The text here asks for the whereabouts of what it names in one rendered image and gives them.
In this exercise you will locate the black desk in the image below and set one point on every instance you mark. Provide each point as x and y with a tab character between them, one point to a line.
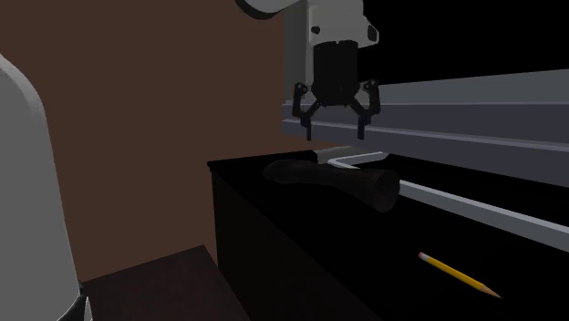
289	266

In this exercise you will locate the yellow pencil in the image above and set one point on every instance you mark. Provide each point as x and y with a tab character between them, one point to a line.
458	274

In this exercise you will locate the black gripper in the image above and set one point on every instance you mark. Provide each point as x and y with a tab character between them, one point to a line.
334	71

